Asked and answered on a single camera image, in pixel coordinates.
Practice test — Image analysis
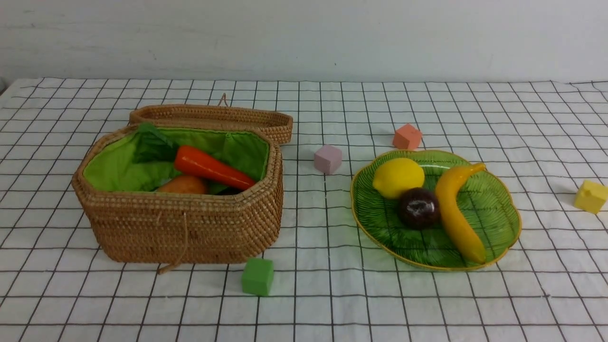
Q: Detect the woven rattan basket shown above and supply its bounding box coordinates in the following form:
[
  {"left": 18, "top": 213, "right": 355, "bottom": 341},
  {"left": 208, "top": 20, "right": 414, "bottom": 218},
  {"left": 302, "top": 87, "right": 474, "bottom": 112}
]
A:
[{"left": 71, "top": 123, "right": 283, "bottom": 274}]

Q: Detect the orange foam cube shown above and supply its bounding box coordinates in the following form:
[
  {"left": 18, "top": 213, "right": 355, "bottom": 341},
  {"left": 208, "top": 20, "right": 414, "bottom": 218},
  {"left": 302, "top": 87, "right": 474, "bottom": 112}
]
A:
[{"left": 392, "top": 123, "right": 423, "bottom": 150}]

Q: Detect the yellow foam cube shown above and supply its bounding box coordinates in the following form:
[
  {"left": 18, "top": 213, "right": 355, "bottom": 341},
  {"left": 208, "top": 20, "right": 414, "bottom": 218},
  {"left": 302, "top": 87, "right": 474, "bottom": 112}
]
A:
[{"left": 573, "top": 179, "right": 608, "bottom": 215}]

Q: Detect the dark purple mangosteen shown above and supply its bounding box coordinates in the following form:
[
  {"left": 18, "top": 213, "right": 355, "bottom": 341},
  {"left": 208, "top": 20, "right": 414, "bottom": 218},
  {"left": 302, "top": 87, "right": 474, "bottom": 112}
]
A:
[{"left": 397, "top": 188, "right": 441, "bottom": 231}]

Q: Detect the pink foam cube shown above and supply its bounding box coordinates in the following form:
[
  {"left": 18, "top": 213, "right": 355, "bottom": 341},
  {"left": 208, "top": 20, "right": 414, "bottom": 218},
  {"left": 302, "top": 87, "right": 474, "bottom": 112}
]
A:
[{"left": 313, "top": 144, "right": 342, "bottom": 175}]

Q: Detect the yellow plastic banana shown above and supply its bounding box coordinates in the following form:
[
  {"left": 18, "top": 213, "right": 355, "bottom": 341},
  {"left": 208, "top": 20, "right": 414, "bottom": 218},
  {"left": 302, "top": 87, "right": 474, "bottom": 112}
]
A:
[{"left": 435, "top": 163, "right": 486, "bottom": 265}]

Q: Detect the green foam cube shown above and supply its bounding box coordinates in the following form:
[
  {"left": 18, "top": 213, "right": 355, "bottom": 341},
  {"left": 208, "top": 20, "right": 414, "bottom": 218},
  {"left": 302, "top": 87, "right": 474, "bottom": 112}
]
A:
[{"left": 241, "top": 257, "right": 274, "bottom": 296}]

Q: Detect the woven rattan basket lid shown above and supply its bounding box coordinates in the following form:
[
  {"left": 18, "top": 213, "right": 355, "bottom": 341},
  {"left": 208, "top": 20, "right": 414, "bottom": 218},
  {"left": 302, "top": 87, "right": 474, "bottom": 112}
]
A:
[{"left": 129, "top": 95, "right": 293, "bottom": 144}]

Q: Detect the yellow plastic lemon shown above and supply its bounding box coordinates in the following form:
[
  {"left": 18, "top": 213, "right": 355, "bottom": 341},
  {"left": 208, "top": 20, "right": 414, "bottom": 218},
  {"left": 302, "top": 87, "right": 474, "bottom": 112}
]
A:
[{"left": 372, "top": 158, "right": 425, "bottom": 200}]

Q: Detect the white checkered tablecloth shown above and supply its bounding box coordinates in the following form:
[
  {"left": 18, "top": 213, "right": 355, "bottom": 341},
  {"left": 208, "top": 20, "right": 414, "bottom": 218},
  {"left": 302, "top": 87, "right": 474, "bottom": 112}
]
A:
[{"left": 0, "top": 78, "right": 608, "bottom": 342}]

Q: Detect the orange plastic tomato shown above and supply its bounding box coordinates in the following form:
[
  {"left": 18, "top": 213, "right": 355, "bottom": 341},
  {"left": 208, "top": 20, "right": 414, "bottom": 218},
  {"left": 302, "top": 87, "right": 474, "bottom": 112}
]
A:
[{"left": 155, "top": 174, "right": 209, "bottom": 194}]

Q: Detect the green glass leaf plate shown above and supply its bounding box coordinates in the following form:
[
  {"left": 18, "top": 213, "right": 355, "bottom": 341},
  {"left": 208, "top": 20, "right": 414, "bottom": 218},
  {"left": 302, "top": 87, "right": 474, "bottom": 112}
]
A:
[{"left": 350, "top": 150, "right": 522, "bottom": 271}]

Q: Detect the orange plastic carrot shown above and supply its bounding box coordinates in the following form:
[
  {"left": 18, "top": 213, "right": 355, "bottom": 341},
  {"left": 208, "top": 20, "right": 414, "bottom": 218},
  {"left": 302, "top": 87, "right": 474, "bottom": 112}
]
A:
[{"left": 133, "top": 122, "right": 257, "bottom": 191}]

